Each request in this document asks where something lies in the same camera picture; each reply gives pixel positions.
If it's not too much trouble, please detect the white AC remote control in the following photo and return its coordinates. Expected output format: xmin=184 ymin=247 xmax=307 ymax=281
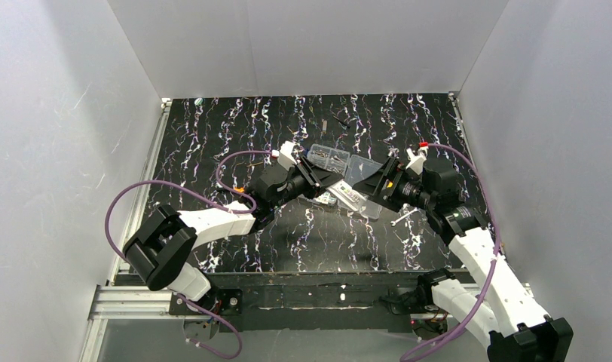
xmin=326 ymin=179 xmax=367 ymax=212

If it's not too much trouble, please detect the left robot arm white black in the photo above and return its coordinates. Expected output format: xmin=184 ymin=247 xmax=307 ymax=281
xmin=122 ymin=158 xmax=344 ymax=302

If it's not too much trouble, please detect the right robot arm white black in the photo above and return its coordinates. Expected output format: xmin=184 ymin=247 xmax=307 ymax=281
xmin=353 ymin=157 xmax=574 ymax=361

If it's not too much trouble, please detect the clear plastic screw organizer box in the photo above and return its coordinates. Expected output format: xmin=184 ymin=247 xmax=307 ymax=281
xmin=305 ymin=145 xmax=390 ymax=221

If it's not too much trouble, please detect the small silver wrench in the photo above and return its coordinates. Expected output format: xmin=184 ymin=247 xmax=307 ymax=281
xmin=390 ymin=208 xmax=418 ymax=227

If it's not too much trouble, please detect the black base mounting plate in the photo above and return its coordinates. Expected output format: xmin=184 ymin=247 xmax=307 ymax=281
xmin=198 ymin=271 xmax=451 ymax=333

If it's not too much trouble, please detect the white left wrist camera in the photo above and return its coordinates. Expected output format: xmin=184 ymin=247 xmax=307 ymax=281
xmin=271 ymin=141 xmax=298 ymax=170

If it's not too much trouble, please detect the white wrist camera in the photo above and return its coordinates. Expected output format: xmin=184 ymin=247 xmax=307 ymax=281
xmin=405 ymin=142 xmax=429 ymax=176
xmin=271 ymin=141 xmax=298 ymax=170

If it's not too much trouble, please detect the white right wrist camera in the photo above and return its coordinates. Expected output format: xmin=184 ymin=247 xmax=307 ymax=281
xmin=405 ymin=142 xmax=429 ymax=176

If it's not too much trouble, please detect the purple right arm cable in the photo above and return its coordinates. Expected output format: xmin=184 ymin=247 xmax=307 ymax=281
xmin=400 ymin=143 xmax=503 ymax=362

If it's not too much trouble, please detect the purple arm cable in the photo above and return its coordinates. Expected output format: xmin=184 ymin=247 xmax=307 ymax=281
xmin=104 ymin=149 xmax=280 ymax=360
xmin=400 ymin=143 xmax=503 ymax=362

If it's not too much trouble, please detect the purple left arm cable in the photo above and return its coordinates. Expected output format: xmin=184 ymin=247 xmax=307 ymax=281
xmin=104 ymin=149 xmax=280 ymax=360

